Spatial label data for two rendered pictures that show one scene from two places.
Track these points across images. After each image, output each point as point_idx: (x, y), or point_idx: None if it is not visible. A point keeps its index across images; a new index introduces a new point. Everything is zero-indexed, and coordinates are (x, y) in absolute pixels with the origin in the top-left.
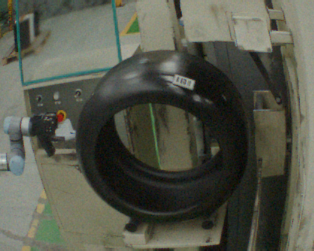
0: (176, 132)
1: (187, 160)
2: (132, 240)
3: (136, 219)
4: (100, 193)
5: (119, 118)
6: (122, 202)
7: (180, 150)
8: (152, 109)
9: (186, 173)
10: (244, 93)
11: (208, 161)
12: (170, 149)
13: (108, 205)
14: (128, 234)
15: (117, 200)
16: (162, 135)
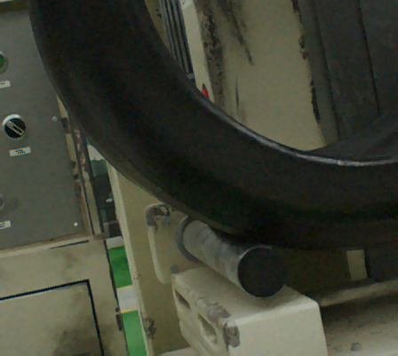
0: (272, 57)
1: (310, 144)
2: (272, 352)
3: (282, 219)
4: (147, 105)
5: (51, 146)
6: (240, 123)
7: (287, 114)
8: None
9: (342, 143)
10: (392, 21)
11: (397, 102)
12: (257, 113)
13: (167, 178)
14: (255, 318)
15: (216, 118)
16: (233, 71)
